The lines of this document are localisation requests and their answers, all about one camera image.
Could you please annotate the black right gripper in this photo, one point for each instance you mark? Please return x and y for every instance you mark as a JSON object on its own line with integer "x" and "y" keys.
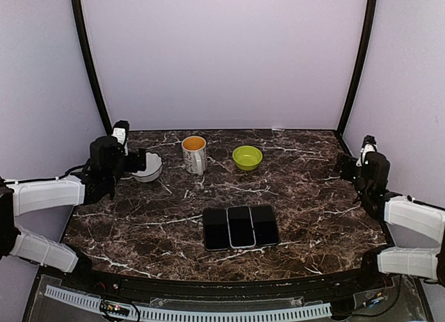
{"x": 345, "y": 174}

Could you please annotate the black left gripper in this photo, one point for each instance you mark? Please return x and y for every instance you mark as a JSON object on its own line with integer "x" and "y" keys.
{"x": 133, "y": 165}

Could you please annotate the black phone case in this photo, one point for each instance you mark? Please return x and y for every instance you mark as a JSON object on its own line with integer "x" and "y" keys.
{"x": 203, "y": 231}

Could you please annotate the black phone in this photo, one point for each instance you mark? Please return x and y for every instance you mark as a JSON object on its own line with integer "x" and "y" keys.
{"x": 241, "y": 226}
{"x": 279, "y": 231}

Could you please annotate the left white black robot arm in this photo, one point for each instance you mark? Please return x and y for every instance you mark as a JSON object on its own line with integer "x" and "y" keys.
{"x": 82, "y": 185}

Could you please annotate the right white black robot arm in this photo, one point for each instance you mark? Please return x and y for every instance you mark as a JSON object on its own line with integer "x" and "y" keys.
{"x": 369, "y": 176}

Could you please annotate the white scalloped bowl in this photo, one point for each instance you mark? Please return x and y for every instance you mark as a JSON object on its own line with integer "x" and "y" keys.
{"x": 154, "y": 165}

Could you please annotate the white mug orange inside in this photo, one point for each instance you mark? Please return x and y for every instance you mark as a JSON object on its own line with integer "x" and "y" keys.
{"x": 194, "y": 150}

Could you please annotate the green bowl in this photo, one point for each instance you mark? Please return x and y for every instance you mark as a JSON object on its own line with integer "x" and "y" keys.
{"x": 247, "y": 157}

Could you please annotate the small circuit board with leds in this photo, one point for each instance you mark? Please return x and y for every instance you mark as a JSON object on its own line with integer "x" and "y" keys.
{"x": 113, "y": 309}

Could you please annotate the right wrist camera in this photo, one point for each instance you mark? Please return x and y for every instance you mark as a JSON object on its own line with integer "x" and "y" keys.
{"x": 369, "y": 145}

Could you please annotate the black front table rail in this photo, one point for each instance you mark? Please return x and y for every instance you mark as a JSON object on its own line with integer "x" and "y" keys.
{"x": 333, "y": 286}

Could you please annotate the white slotted cable duct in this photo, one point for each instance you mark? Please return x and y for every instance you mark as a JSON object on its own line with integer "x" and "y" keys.
{"x": 91, "y": 303}

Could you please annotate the right black frame post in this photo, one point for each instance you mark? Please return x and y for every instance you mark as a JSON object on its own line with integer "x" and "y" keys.
{"x": 358, "y": 66}

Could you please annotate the black frame post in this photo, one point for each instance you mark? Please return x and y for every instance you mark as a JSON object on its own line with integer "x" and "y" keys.
{"x": 358, "y": 66}
{"x": 82, "y": 35}

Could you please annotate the left black frame post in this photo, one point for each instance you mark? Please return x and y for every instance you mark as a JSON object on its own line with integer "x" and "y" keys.
{"x": 82, "y": 35}

